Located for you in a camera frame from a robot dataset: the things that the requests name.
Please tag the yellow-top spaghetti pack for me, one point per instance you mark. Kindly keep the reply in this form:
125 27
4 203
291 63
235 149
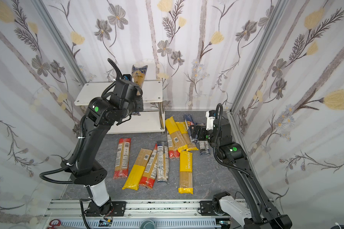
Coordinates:
175 134

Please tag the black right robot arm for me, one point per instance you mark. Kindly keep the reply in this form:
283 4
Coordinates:
258 212

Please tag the blue clear label spaghetti pack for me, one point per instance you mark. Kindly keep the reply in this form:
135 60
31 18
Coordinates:
162 162

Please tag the small red-end spaghetti pack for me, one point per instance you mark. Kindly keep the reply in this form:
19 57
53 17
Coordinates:
172 151

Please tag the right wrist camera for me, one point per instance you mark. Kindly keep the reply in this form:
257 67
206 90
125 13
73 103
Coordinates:
210 116

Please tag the clear blue-end spaghetti pack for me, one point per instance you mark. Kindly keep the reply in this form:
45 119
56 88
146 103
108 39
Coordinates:
203 144

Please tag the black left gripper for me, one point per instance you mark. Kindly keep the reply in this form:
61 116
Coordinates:
138 97

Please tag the yellow Pastatime pack rear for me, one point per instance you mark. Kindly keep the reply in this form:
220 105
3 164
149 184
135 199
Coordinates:
183 129

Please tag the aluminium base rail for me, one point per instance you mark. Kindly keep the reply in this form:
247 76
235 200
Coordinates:
140 214

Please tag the yellow-end spaghetti pack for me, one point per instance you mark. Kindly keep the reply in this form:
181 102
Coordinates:
137 170

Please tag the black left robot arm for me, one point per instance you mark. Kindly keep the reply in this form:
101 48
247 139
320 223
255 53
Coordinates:
114 107

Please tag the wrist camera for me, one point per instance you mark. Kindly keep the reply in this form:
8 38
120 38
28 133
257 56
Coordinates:
210 116
127 77

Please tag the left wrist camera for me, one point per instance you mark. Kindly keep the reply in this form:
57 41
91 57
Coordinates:
127 77

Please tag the white two-tier shelf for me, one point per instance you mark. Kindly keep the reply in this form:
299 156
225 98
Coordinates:
150 120

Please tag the dark blue-top spaghetti pack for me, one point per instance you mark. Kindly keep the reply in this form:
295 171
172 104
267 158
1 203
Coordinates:
139 74

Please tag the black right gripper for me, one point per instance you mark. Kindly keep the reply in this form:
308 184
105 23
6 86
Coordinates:
203 134

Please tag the blue Barilla spaghetti pack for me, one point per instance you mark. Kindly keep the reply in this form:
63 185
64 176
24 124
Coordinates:
190 127

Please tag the yellow pastatime pack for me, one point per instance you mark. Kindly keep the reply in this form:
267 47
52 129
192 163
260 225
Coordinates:
186 173
183 129

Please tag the yellow Pastatime pack front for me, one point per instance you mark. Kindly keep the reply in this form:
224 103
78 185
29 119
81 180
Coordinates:
186 173

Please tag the red handled scissors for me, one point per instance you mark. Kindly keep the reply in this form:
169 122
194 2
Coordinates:
54 224

